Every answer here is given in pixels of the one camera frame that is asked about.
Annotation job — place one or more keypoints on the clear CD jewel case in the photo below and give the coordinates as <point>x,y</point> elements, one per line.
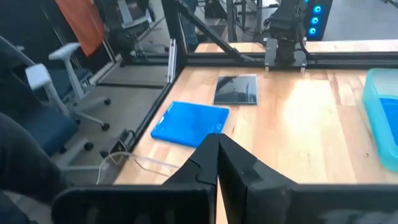
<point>236,90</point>

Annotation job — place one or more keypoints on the orange cloth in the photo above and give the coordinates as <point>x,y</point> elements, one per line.
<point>81,25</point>

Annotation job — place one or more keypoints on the clear plastic bin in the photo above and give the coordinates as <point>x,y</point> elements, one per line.
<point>102,168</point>

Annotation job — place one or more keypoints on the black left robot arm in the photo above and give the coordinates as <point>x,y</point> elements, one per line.
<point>286,31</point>

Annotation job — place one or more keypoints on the black computer blue lights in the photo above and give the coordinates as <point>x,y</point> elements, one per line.
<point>323,18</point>

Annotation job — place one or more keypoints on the person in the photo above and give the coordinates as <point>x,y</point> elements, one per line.
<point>21,168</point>

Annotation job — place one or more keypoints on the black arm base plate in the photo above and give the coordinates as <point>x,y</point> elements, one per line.
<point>270,59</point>

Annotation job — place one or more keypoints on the black aluminium table frame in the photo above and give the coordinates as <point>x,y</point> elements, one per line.
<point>211,59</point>

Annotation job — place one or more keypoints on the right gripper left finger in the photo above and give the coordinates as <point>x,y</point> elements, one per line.
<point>199,174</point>

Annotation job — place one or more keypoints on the silver bracket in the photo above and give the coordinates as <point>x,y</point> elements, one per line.
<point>171,62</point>

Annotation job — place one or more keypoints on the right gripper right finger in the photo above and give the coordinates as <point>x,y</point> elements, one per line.
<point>242,180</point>

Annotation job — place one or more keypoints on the dark office chair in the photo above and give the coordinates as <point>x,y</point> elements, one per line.
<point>130,34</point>

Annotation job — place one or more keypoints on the teal plastic bin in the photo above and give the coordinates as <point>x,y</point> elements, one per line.
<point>373,124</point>

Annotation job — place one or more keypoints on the white blue office chair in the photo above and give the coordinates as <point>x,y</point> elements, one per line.
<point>70,74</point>

